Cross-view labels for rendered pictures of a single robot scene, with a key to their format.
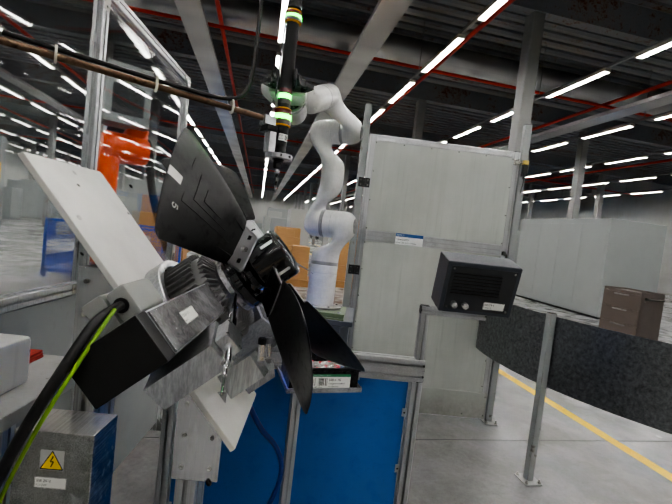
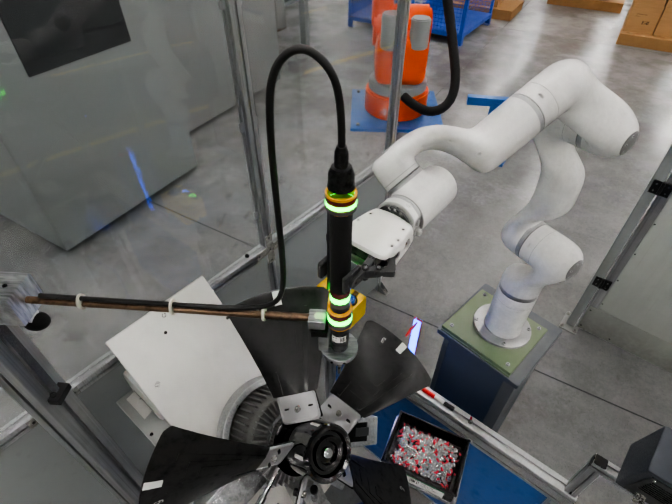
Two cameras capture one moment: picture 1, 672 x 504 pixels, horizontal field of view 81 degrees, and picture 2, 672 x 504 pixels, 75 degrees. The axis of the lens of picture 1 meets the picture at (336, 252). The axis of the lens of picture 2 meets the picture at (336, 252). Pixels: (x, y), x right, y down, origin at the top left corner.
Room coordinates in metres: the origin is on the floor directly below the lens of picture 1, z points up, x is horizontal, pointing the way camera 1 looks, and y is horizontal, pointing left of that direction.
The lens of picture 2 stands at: (0.66, -0.14, 2.15)
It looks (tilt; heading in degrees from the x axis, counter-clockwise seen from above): 43 degrees down; 42
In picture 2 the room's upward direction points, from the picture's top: straight up
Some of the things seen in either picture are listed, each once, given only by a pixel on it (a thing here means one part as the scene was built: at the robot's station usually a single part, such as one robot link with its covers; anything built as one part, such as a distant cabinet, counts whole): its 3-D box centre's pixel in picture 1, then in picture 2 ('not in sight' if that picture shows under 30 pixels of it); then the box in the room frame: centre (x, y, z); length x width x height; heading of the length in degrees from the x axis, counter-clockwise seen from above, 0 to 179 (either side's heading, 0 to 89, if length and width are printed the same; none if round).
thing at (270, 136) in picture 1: (277, 139); (334, 333); (1.01, 0.18, 1.50); 0.09 x 0.07 x 0.10; 128
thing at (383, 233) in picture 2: (289, 91); (378, 237); (1.12, 0.18, 1.66); 0.11 x 0.10 x 0.07; 3
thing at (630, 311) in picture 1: (630, 318); not in sight; (6.16, -4.74, 0.45); 0.68 x 0.47 x 0.90; 14
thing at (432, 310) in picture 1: (452, 312); (644, 493); (1.40, -0.44, 1.04); 0.24 x 0.03 x 0.03; 93
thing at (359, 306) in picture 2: not in sight; (338, 303); (1.36, 0.48, 1.02); 0.16 x 0.10 x 0.11; 93
